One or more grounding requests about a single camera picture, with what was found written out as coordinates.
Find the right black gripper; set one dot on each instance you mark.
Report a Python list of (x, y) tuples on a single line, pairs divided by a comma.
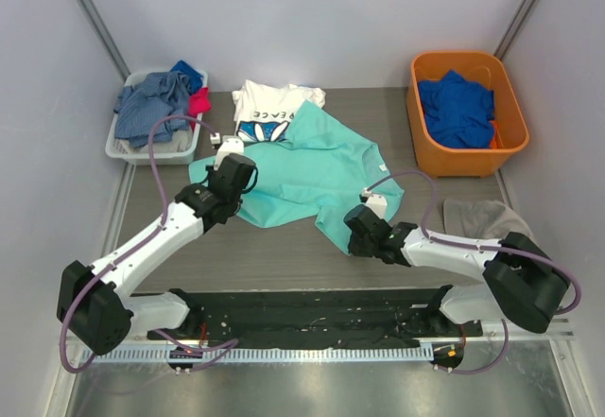
[(361, 223)]

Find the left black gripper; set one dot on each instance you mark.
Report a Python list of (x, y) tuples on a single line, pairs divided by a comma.
[(241, 171)]

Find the teal t shirt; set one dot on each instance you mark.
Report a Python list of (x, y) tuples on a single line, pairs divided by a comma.
[(319, 170)]

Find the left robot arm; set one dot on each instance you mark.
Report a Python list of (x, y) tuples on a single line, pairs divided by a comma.
[(96, 302)]

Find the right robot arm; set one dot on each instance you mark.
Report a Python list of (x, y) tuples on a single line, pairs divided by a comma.
[(514, 279)]

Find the grey garment in basket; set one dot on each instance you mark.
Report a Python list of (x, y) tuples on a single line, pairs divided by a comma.
[(180, 142)]

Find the white printed folded t shirt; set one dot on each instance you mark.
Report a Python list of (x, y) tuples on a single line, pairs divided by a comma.
[(263, 113)]

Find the red garment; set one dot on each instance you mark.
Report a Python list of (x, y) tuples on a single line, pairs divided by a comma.
[(199, 102)]

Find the blue garment in basket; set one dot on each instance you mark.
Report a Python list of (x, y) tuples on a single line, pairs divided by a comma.
[(195, 78)]

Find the blue checked shirt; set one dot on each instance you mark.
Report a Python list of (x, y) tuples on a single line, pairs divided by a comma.
[(140, 106)]

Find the grey bucket hat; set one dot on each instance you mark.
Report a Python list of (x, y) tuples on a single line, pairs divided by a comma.
[(484, 219)]

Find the orange plastic tub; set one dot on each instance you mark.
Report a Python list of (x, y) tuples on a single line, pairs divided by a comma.
[(486, 69)]

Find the royal blue garment in tub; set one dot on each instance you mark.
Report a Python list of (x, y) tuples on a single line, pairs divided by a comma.
[(458, 113)]

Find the orange garment in tub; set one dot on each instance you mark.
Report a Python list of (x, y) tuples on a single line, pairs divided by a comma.
[(496, 141)]

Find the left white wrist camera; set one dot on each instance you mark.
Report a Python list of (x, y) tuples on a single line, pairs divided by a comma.
[(224, 146)]

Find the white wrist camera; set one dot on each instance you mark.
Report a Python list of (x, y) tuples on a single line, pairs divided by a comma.
[(224, 146), (376, 202)]

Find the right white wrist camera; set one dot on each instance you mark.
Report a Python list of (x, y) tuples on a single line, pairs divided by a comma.
[(376, 202)]

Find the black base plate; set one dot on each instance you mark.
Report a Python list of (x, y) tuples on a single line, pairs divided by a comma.
[(321, 319)]

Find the white slotted cable duct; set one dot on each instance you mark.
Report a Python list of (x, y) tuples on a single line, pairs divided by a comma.
[(158, 353)]

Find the aluminium rail frame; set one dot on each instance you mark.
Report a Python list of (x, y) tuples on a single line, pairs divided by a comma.
[(559, 328)]

